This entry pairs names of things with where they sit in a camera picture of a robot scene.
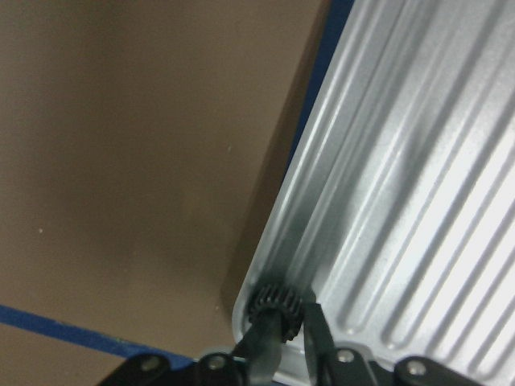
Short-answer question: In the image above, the silver ribbed metal tray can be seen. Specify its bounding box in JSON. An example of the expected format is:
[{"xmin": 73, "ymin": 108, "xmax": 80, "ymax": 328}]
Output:
[{"xmin": 232, "ymin": 1, "xmax": 514, "ymax": 385}]

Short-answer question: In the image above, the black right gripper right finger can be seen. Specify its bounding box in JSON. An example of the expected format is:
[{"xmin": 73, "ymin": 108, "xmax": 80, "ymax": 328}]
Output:
[{"xmin": 303, "ymin": 302, "xmax": 478, "ymax": 385}]

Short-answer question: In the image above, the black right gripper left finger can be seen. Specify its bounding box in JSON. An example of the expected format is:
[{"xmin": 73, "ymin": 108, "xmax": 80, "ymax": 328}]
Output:
[{"xmin": 100, "ymin": 310, "xmax": 282, "ymax": 385}]

